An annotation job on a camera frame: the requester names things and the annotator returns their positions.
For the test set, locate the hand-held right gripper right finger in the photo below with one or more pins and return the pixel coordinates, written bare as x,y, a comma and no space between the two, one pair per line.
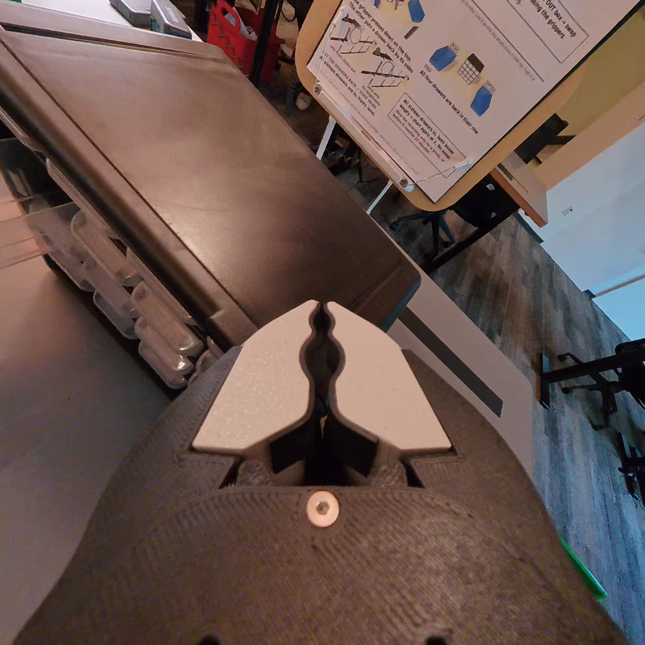
388,383

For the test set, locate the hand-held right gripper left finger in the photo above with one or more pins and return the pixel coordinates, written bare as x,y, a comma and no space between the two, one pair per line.
257,383

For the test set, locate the rows of small clear drawers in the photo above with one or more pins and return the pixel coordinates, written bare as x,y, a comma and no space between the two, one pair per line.
161,327

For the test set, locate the black drawer cabinet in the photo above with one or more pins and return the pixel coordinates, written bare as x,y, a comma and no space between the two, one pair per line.
201,176

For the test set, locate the clear plastic drawer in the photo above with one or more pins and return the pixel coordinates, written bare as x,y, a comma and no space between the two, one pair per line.
25,242

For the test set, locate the green plastic bin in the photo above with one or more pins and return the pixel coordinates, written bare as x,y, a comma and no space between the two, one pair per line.
584,574

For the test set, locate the black office chair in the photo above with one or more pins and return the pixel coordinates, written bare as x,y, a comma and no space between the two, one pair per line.
473,211
604,363

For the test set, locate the wooden top desk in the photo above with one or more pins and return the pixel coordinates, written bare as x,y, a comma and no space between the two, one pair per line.
526,184

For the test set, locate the white board stand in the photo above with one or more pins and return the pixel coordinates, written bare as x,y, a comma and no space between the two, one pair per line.
324,138

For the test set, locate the white instruction sheet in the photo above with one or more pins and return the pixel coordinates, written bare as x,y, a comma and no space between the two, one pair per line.
453,126

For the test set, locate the black pole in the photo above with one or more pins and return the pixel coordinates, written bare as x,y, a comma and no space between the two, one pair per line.
262,40

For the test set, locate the red bag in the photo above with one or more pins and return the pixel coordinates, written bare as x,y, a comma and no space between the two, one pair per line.
242,40

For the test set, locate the wooden instruction board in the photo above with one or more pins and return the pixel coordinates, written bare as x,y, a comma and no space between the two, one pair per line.
310,35

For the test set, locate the grey charger box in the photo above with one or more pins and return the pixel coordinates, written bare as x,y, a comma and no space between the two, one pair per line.
131,6
171,17

